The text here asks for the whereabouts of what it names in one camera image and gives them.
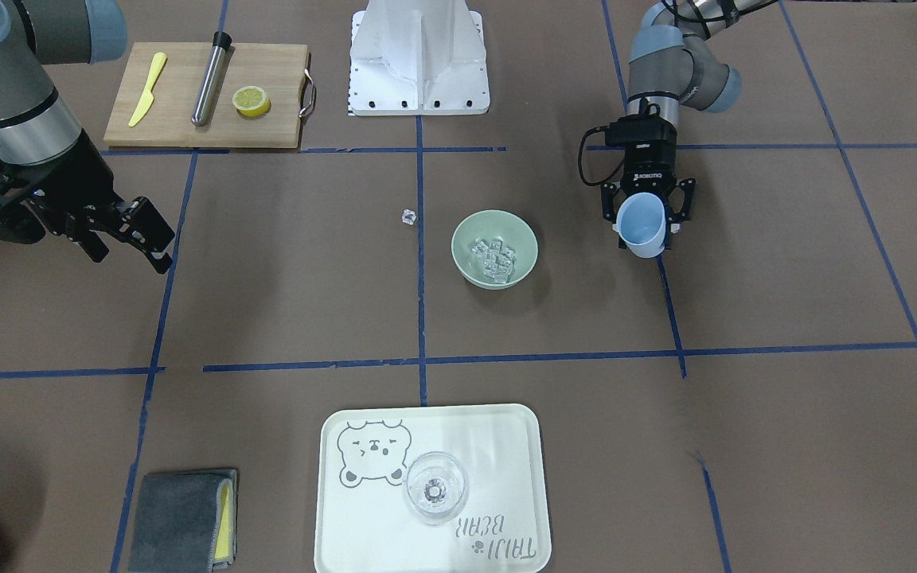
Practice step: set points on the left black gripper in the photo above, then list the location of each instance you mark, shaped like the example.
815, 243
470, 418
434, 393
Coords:
653, 165

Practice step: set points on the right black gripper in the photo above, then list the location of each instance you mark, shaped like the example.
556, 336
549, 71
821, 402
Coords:
76, 179

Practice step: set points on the light blue plastic cup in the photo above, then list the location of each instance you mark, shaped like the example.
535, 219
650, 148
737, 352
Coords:
641, 224

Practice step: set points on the green ceramic bowl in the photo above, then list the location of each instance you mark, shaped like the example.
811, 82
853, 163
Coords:
494, 249

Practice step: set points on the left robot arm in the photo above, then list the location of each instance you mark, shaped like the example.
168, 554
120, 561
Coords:
671, 67

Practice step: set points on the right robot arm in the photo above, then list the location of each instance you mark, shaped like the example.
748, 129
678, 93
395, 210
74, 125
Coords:
36, 124

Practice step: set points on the yellow plastic knife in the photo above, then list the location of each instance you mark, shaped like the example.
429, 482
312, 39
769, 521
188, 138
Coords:
147, 96

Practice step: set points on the half lemon slice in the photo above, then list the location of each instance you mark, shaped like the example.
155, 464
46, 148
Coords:
251, 101

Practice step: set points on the steel muddler rod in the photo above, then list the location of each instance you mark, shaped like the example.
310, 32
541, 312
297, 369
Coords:
212, 79

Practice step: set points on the wooden cutting board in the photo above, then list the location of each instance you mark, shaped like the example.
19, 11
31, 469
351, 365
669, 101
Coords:
279, 69

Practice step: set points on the grey folded cloth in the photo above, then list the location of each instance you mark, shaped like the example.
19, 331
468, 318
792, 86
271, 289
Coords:
186, 521

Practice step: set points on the clear wine glass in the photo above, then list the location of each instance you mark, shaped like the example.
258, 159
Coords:
437, 488

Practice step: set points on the white bear serving tray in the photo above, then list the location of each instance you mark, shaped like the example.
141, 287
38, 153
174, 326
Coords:
364, 524

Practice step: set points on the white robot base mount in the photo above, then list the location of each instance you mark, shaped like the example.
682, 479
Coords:
417, 58

